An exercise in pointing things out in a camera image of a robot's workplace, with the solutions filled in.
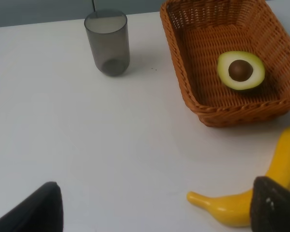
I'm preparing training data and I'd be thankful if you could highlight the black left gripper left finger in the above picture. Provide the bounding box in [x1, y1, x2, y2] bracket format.
[0, 182, 63, 232]

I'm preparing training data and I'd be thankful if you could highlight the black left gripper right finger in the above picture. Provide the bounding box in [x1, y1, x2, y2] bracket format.
[250, 176, 290, 232]

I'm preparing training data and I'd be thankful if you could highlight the halved avocado with pit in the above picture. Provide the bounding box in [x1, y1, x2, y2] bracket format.
[217, 51, 265, 91]

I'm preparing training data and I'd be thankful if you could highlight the brown wicker basket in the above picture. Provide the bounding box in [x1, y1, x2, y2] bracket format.
[160, 0, 290, 127]

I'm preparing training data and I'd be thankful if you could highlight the yellow banana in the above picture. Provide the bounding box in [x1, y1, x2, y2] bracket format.
[187, 127, 290, 227]

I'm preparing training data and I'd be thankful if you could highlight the grey translucent plastic cup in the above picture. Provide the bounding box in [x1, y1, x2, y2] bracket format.
[84, 9, 130, 76]

